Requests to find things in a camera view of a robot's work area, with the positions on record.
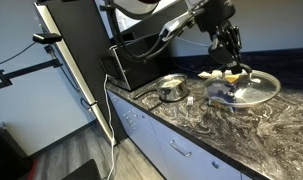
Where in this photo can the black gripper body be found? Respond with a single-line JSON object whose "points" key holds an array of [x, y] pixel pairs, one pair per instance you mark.
{"points": [[214, 13]]}

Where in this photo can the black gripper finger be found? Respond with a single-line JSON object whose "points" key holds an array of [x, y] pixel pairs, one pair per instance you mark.
{"points": [[236, 40], [221, 53]]}

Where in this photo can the white grey Franka robot arm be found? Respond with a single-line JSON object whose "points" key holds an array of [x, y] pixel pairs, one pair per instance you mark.
{"points": [[137, 6]]}

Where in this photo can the blue yellow pasta box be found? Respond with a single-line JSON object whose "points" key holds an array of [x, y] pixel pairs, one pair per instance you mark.
{"points": [[231, 78]]}

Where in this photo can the silver metal fork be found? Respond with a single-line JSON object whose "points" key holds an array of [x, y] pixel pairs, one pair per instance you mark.
{"points": [[190, 101]]}

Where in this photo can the black silver microwave oven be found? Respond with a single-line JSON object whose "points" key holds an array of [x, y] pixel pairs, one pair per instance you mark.
{"points": [[137, 73]]}

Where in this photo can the small round cabinet lock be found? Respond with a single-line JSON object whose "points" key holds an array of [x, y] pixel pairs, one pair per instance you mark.
{"points": [[215, 165]]}

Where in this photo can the black panel with silver edge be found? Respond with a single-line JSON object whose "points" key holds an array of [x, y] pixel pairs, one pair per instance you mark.
{"points": [[81, 50]]}

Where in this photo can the black stool seat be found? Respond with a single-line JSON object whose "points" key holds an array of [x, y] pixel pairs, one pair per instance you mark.
{"points": [[82, 171]]}

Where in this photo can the black floor case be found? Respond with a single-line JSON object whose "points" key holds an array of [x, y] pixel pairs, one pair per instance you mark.
{"points": [[7, 156]]}

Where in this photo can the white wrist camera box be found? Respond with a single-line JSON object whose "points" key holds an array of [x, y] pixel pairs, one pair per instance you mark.
{"points": [[172, 27]]}

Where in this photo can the black camera on mount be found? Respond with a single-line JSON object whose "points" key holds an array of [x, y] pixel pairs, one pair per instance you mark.
{"points": [[47, 38]]}

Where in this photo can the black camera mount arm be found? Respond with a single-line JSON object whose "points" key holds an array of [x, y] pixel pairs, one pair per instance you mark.
{"points": [[27, 69]]}

